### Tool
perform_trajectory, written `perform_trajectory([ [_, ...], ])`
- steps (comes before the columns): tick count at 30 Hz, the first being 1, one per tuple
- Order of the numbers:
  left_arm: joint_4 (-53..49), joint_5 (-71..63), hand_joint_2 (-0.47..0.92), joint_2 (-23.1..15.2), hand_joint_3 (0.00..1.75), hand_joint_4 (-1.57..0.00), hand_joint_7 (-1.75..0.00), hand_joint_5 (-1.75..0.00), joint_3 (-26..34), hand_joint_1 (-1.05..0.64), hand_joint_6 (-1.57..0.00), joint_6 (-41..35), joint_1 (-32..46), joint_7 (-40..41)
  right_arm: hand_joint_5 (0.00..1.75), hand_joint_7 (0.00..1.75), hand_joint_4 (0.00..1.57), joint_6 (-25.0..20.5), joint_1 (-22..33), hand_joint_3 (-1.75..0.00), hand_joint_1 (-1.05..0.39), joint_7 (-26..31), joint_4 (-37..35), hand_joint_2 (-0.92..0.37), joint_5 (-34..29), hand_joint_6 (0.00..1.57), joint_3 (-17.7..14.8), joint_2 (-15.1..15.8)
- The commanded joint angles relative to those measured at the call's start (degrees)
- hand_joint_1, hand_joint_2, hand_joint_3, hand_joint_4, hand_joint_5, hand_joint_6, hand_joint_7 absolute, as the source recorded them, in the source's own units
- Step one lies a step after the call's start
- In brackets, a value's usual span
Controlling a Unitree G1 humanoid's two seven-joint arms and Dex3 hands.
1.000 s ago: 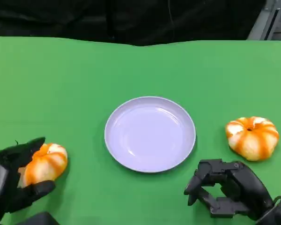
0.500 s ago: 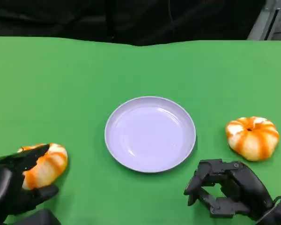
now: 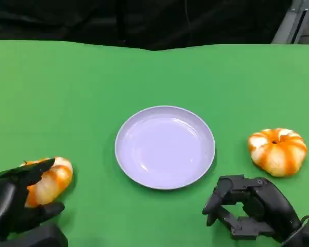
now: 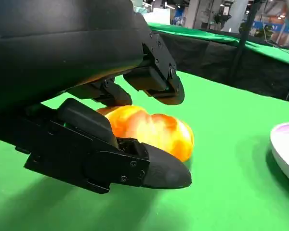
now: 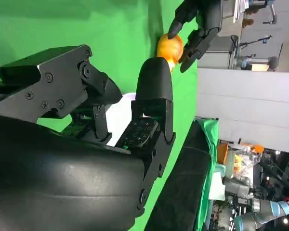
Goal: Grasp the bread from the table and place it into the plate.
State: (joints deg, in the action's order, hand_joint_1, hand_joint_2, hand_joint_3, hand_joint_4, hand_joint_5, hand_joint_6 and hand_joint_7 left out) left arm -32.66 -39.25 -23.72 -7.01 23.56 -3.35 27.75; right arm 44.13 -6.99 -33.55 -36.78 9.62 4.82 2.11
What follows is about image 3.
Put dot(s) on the grey metal frame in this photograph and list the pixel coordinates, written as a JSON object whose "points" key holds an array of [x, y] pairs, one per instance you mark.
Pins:
{"points": [[289, 23]]}

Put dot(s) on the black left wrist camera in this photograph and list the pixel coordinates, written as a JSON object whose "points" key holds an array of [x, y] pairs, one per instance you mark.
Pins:
{"points": [[41, 236]]}

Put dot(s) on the orange white toy bread roll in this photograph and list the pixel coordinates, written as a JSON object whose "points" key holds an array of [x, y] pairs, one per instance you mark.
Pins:
{"points": [[278, 157], [54, 182]]}

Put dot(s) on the black backdrop curtain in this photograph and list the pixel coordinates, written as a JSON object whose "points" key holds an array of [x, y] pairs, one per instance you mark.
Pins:
{"points": [[118, 20]]}

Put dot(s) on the green table cloth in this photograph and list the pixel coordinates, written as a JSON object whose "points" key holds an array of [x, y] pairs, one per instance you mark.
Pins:
{"points": [[67, 103]]}

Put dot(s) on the lilac plate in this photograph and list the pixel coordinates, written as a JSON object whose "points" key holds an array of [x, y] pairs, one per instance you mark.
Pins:
{"points": [[164, 149]]}

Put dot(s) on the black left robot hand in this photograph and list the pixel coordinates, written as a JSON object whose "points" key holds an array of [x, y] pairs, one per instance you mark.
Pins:
{"points": [[7, 200]]}

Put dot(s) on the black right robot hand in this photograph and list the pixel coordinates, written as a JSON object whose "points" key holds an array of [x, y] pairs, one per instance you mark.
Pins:
{"points": [[270, 203]]}

